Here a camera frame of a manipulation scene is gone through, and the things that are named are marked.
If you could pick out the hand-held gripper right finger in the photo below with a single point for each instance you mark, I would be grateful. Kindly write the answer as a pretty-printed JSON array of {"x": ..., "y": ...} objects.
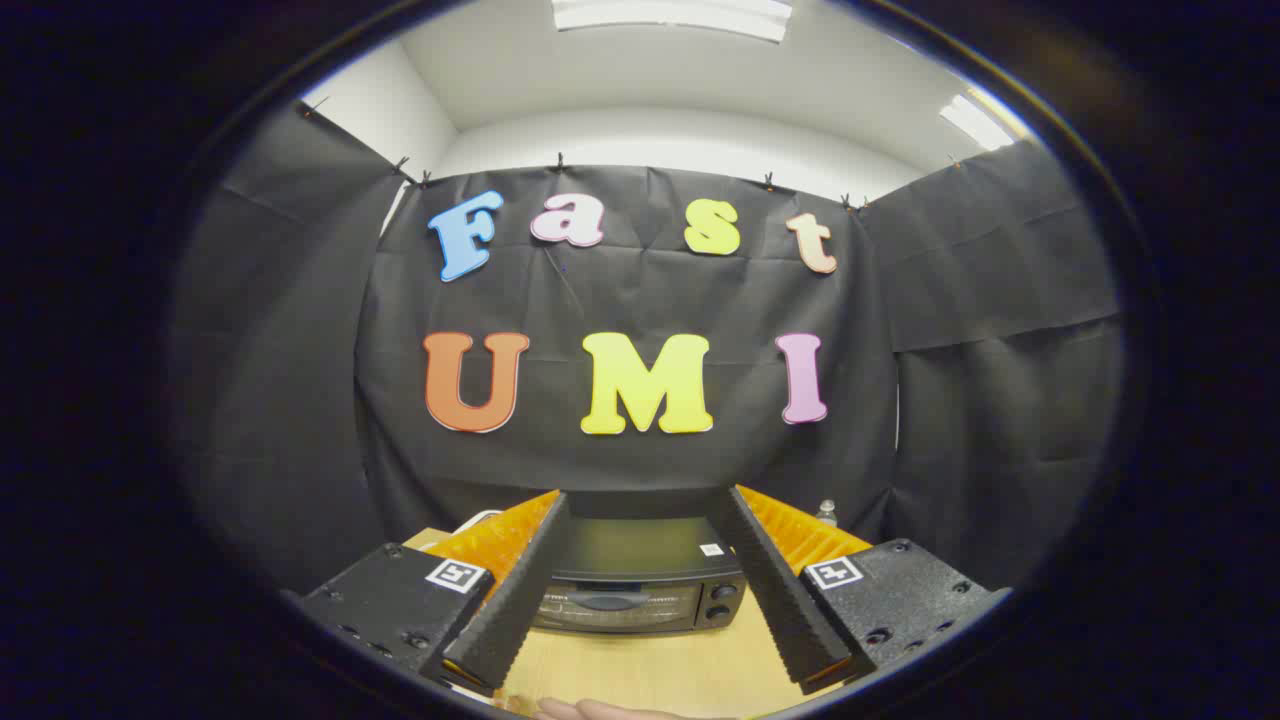
[{"x": 775, "y": 590}]

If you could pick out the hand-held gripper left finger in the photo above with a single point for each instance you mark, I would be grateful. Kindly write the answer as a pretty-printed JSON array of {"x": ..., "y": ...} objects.
[{"x": 520, "y": 590}]

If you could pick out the black toaster oven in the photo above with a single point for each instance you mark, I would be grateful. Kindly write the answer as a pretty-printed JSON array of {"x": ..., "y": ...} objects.
[{"x": 640, "y": 550}]

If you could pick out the green label drink bottle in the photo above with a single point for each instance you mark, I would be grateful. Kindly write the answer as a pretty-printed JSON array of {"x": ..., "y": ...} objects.
[{"x": 827, "y": 514}]

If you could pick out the ceiling light panel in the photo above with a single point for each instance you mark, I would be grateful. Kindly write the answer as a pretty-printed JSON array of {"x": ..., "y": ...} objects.
[
  {"x": 975, "y": 122},
  {"x": 670, "y": 15}
]

